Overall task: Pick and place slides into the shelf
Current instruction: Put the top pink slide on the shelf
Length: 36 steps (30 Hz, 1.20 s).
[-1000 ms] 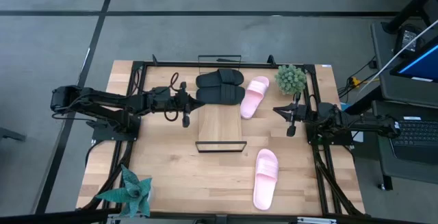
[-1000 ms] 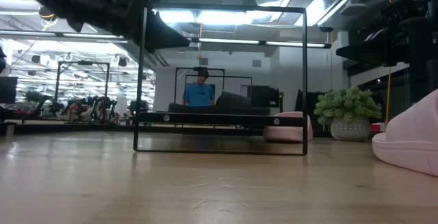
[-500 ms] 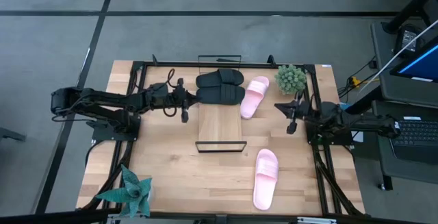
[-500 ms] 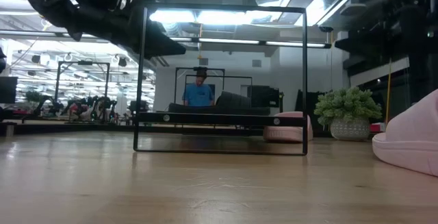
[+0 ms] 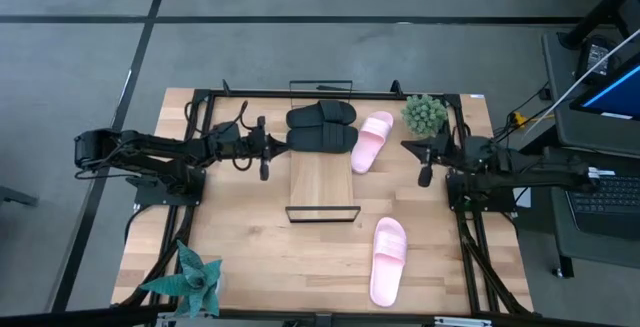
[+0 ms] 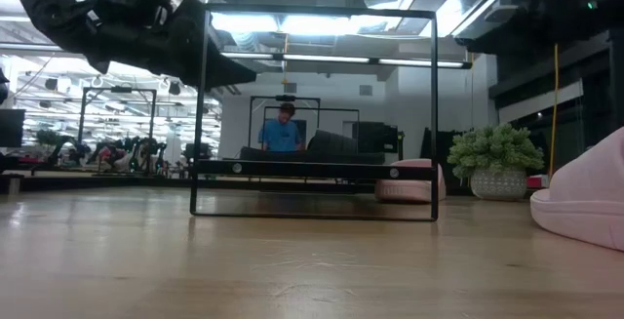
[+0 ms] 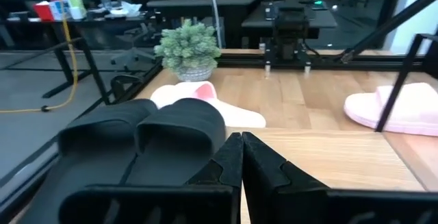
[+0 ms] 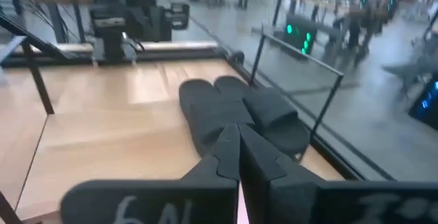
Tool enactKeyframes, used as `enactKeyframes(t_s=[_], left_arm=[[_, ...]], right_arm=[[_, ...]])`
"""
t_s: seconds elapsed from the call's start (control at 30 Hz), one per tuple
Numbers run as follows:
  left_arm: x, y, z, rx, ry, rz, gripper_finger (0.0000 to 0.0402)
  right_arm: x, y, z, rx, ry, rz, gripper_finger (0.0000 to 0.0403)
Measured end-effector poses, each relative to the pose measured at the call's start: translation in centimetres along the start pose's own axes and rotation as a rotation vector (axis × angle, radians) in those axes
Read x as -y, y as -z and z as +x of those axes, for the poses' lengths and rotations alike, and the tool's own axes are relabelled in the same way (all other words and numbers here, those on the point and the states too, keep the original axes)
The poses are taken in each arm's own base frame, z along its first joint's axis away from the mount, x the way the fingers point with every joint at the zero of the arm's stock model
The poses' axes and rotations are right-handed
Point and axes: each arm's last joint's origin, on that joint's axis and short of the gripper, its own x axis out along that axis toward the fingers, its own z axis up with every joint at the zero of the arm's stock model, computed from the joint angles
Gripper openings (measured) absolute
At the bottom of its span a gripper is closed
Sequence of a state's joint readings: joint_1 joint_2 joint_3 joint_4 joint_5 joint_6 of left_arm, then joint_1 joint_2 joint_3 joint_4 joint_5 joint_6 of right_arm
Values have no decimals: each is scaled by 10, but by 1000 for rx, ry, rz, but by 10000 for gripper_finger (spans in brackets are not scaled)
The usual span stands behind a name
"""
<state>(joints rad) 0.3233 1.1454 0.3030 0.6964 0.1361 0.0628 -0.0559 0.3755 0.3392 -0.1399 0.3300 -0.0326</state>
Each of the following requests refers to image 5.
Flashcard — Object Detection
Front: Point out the bushy green plant white pot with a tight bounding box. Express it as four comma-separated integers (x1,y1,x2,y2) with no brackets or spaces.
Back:
400,93,449,138

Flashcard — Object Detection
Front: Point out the pink slide sandal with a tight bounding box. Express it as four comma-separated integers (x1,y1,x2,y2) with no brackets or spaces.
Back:
368,216,408,309
350,110,395,175

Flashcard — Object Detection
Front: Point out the grey chair leg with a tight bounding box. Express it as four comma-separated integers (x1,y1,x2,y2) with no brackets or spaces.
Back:
0,185,40,208

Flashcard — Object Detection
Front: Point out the silver label plate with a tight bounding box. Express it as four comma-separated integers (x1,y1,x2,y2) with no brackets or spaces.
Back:
433,315,494,327

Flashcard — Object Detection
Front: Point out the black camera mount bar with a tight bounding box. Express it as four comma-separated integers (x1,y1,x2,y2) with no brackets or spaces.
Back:
0,304,640,327

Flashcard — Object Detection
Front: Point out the teal spiky succulent plant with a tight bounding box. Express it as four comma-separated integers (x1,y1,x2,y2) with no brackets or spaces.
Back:
138,239,224,318

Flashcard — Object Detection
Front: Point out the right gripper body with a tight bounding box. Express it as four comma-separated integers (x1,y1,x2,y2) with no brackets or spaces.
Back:
419,134,454,188

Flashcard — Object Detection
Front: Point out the black laptop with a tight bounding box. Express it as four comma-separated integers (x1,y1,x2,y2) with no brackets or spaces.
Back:
566,166,640,241

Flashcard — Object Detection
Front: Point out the black aluminium table frame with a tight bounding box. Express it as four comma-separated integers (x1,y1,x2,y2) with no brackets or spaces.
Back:
117,79,534,318

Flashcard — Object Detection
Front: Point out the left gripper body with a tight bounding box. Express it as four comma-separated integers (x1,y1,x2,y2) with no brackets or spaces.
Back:
244,115,274,182

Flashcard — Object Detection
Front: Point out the monitor with blue screen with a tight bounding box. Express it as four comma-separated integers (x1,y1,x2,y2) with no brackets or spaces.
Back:
569,51,640,122

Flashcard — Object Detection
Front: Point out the black office desk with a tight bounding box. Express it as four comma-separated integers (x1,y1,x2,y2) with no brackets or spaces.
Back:
557,0,640,51

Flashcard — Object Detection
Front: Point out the black power adapter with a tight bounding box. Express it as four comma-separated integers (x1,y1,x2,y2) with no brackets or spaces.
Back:
574,35,617,84

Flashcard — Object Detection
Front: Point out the yellow plug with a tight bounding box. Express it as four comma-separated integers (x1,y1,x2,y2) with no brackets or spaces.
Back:
508,110,532,129

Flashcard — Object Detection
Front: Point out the wooden shelf with black frame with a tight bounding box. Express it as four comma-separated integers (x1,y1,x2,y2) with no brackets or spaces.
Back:
284,79,362,224

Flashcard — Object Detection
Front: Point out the black slide sandal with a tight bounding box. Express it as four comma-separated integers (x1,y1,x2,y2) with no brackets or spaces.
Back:
285,99,358,130
285,121,360,155

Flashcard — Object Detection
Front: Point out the white cable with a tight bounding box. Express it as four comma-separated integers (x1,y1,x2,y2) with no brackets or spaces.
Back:
522,26,640,138

